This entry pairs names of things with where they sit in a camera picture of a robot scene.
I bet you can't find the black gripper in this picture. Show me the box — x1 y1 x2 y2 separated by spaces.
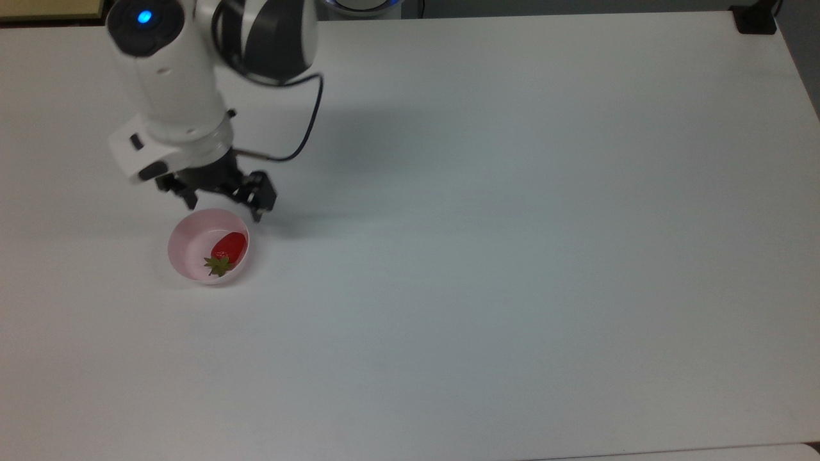
156 149 277 223

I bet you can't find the red strawberry with green leaves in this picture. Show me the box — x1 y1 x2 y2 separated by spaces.
204 231 249 277

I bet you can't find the pink plastic bowl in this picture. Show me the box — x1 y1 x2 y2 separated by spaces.
167 208 251 286

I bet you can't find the tan wooden board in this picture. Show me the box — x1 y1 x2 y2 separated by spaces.
0 0 104 22

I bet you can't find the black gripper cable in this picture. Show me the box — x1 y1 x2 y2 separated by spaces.
231 72 325 163

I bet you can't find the robot base ring blue light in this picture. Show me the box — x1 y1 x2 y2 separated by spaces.
325 0 406 15

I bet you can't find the black camera stand table clamp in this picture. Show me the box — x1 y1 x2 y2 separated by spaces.
730 0 783 35

